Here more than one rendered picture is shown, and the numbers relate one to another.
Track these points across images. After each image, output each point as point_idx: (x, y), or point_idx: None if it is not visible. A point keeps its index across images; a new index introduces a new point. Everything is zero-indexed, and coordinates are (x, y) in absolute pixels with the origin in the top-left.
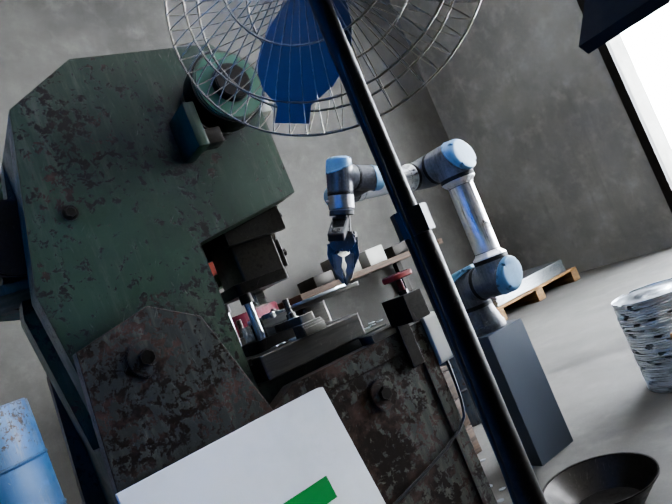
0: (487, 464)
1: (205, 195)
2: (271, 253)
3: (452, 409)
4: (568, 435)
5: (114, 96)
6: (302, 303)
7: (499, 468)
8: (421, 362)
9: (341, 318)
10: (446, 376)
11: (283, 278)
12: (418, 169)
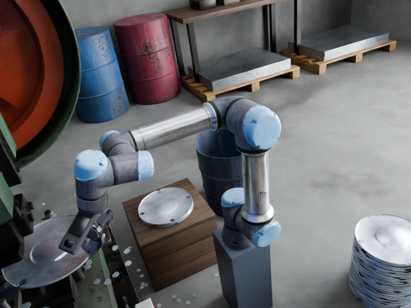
0: (216, 284)
1: None
2: (6, 235)
3: None
4: (270, 304)
5: None
6: (30, 288)
7: (219, 298)
8: None
9: (66, 305)
10: (212, 221)
11: (14, 262)
12: (219, 117)
